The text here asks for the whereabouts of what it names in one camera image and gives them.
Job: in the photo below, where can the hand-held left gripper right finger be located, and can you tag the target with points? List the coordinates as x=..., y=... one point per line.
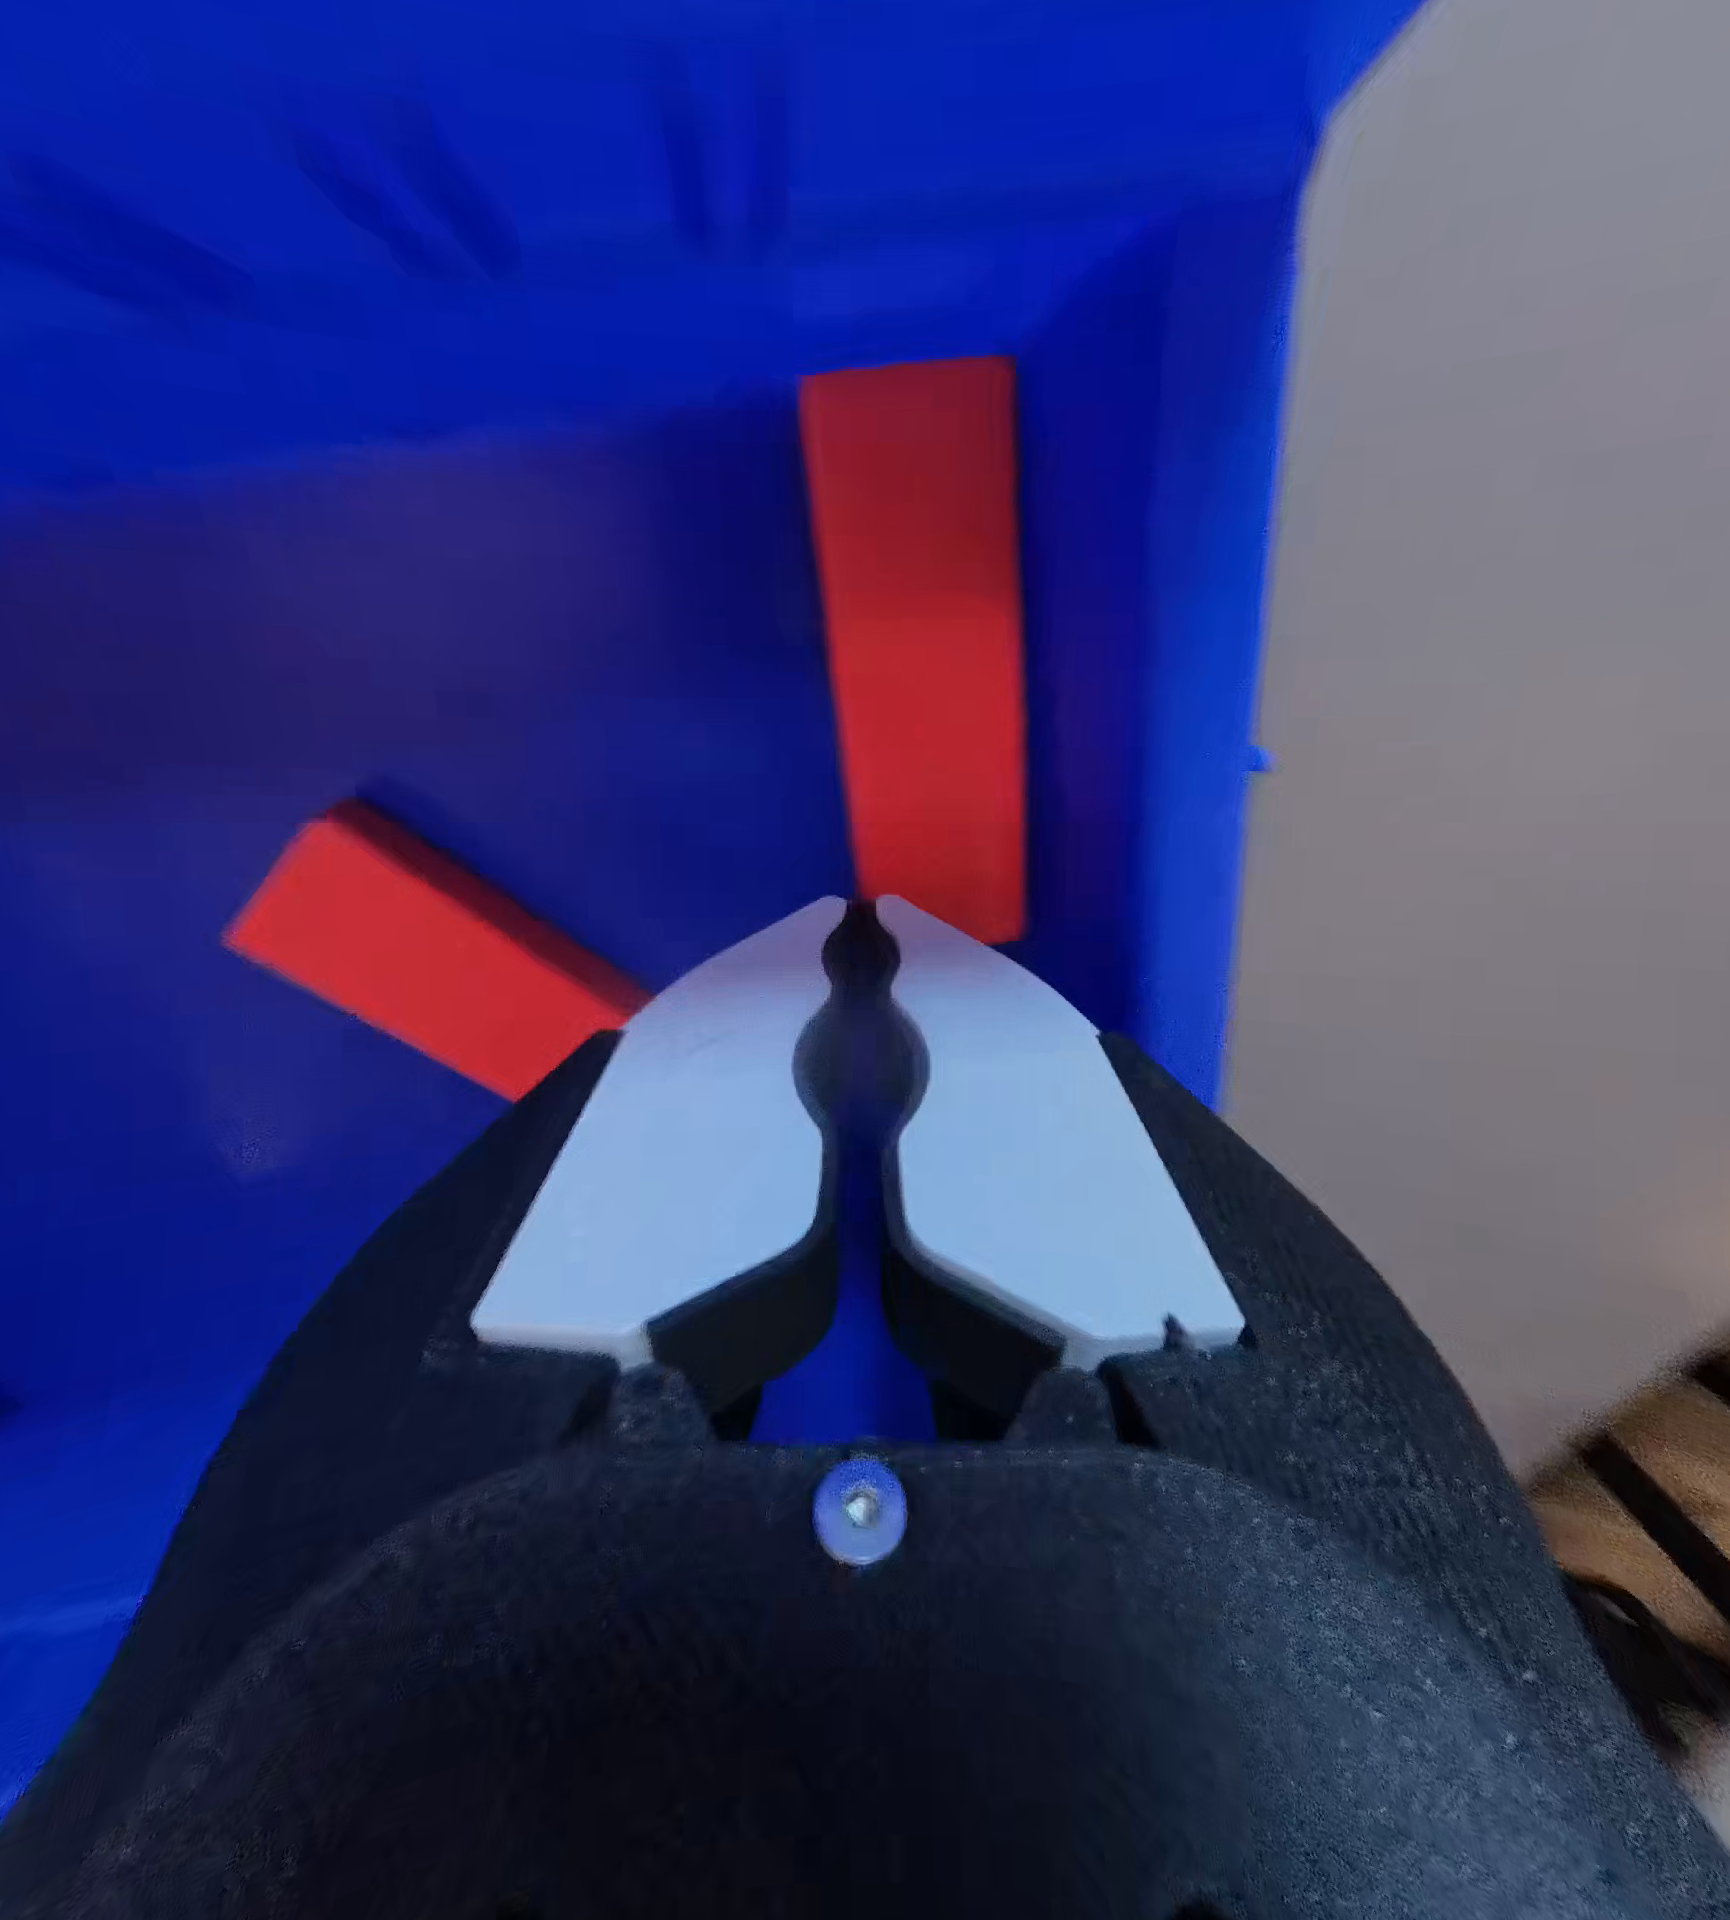
x=1060, y=1170

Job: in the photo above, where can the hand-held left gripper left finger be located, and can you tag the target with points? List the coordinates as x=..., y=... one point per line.
x=657, y=1170

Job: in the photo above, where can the red rectangular wooden block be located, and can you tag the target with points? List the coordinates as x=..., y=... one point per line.
x=920, y=629
x=415, y=945

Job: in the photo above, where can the blue plastic bin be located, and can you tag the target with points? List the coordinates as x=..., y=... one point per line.
x=281, y=526

